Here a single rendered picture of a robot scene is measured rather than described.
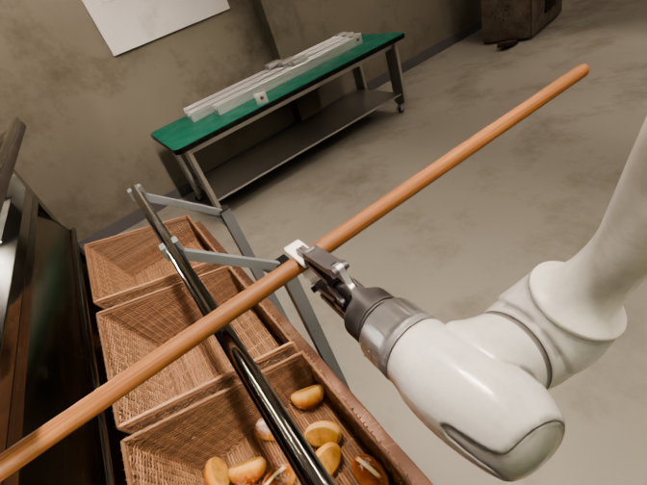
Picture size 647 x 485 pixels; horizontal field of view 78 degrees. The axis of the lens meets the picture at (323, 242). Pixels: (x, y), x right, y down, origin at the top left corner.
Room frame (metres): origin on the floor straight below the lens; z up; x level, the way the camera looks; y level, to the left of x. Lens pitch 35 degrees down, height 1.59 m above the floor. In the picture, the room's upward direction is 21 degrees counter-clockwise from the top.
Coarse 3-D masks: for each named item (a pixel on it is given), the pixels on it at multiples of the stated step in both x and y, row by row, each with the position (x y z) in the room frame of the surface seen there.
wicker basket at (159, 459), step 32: (288, 384) 0.73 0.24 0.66; (320, 384) 0.72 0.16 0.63; (192, 416) 0.65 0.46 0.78; (224, 416) 0.67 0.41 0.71; (256, 416) 0.69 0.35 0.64; (320, 416) 0.65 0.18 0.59; (352, 416) 0.52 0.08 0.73; (128, 448) 0.58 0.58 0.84; (160, 448) 0.61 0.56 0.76; (192, 448) 0.63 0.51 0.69; (224, 448) 0.65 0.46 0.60; (256, 448) 0.62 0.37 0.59; (352, 448) 0.53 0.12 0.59; (384, 448) 0.43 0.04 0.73; (128, 480) 0.50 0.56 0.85; (160, 480) 0.53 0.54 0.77; (192, 480) 0.57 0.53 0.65
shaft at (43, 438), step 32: (544, 96) 0.76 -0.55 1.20; (448, 160) 0.65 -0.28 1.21; (416, 192) 0.61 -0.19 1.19; (352, 224) 0.56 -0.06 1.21; (256, 288) 0.49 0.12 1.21; (224, 320) 0.46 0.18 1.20; (160, 352) 0.43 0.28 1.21; (128, 384) 0.40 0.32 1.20; (64, 416) 0.38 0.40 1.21; (32, 448) 0.35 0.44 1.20; (0, 480) 0.33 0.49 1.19
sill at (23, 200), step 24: (24, 192) 1.67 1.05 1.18; (24, 216) 1.41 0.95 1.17; (24, 240) 1.22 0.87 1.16; (0, 264) 1.04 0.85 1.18; (24, 264) 1.07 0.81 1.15; (0, 288) 0.90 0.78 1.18; (0, 312) 0.78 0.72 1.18; (0, 336) 0.68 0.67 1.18; (0, 360) 0.61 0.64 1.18; (0, 384) 0.55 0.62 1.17; (0, 408) 0.50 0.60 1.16; (0, 432) 0.45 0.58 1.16
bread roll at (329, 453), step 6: (324, 444) 0.53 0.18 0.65; (330, 444) 0.53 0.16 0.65; (336, 444) 0.53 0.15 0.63; (318, 450) 0.52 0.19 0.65; (324, 450) 0.52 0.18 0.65; (330, 450) 0.51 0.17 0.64; (336, 450) 0.51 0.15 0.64; (318, 456) 0.51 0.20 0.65; (324, 456) 0.50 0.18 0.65; (330, 456) 0.50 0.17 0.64; (336, 456) 0.50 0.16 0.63; (324, 462) 0.50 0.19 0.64; (330, 462) 0.50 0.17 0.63; (336, 462) 0.49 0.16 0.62; (330, 468) 0.49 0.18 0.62; (336, 468) 0.49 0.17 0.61; (330, 474) 0.47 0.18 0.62
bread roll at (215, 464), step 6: (210, 462) 0.60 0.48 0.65; (216, 462) 0.60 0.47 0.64; (222, 462) 0.60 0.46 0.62; (210, 468) 0.58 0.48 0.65; (216, 468) 0.58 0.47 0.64; (222, 468) 0.59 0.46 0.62; (204, 474) 0.57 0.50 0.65; (210, 474) 0.56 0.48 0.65; (216, 474) 0.56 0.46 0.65; (222, 474) 0.57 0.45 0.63; (204, 480) 0.56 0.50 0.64; (210, 480) 0.55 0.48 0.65; (216, 480) 0.55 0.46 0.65; (222, 480) 0.55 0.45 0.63; (228, 480) 0.55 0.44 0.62
